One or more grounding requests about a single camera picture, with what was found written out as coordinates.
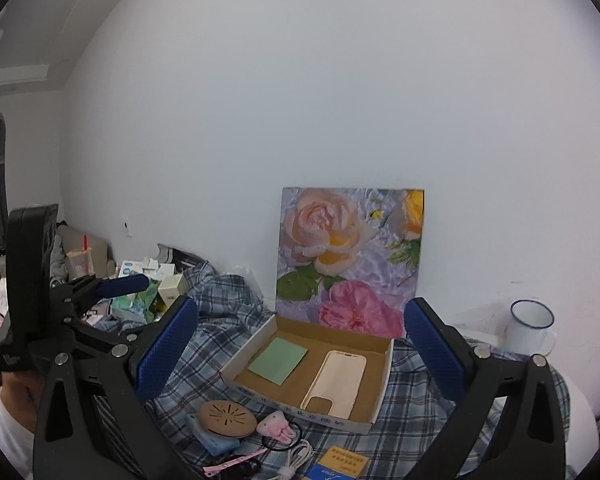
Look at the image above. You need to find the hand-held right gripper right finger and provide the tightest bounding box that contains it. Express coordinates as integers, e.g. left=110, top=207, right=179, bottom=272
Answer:
left=404, top=297, right=566, bottom=480

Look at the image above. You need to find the pile of white boxes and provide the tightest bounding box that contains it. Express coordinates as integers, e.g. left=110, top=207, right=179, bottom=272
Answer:
left=116, top=257, right=177, bottom=282

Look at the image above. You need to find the brown round perforated pad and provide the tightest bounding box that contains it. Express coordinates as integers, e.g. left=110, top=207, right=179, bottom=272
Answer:
left=198, top=399, right=257, bottom=439

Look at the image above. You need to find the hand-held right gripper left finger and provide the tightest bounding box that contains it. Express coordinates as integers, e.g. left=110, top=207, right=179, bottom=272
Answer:
left=32, top=296, right=199, bottom=480

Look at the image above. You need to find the cardboard box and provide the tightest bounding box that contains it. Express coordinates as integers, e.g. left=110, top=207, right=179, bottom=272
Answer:
left=220, top=313, right=395, bottom=434

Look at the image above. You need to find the small blue packet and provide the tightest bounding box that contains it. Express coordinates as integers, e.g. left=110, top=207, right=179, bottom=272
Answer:
left=304, top=464, right=341, bottom=480

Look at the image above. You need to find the green patterned tissue pack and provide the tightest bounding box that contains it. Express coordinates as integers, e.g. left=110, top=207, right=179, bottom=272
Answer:
left=111, top=280, right=161, bottom=323

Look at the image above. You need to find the white cable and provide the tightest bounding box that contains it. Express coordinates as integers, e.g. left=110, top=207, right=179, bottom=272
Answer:
left=269, top=439, right=315, bottom=480

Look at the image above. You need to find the green paper note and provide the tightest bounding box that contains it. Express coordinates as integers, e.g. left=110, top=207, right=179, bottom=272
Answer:
left=247, top=337, right=309, bottom=386

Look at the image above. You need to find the blue plaid cloth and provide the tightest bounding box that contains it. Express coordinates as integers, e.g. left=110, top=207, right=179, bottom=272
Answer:
left=87, top=260, right=573, bottom=480

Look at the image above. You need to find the white enamel mug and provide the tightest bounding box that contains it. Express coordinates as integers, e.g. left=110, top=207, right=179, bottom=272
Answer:
left=500, top=299, right=557, bottom=357

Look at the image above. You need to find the beige carton box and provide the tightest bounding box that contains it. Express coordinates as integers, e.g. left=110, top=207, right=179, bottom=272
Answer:
left=158, top=273, right=190, bottom=307

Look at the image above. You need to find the person's left hand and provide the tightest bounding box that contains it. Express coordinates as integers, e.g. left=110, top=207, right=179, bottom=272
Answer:
left=1, top=372, right=45, bottom=435

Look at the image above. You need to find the cream phone case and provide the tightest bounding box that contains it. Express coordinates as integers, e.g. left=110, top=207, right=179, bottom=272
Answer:
left=300, top=350, right=367, bottom=420

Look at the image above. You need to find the milk tea cup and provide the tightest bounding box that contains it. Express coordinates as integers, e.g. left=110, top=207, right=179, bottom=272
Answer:
left=64, top=247, right=95, bottom=282

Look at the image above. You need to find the light blue tissue packet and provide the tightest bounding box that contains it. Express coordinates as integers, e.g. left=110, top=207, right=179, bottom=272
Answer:
left=186, top=414, right=241, bottom=457

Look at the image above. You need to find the black and white bag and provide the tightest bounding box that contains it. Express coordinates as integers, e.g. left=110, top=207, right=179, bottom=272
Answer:
left=156, top=243, right=208, bottom=273

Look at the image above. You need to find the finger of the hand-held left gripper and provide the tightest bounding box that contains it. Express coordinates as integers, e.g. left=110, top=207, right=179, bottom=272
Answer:
left=60, top=312, right=143, bottom=352
left=54, top=273, right=151, bottom=318

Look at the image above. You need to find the yellow box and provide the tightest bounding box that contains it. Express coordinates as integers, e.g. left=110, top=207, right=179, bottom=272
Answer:
left=317, top=443, right=371, bottom=477

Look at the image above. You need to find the floral canvas painting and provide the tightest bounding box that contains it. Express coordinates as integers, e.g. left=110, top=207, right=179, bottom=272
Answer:
left=277, top=187, right=425, bottom=339

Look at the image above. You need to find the person's left forearm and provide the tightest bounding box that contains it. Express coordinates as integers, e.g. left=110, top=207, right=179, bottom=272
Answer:
left=0, top=389, right=37, bottom=480

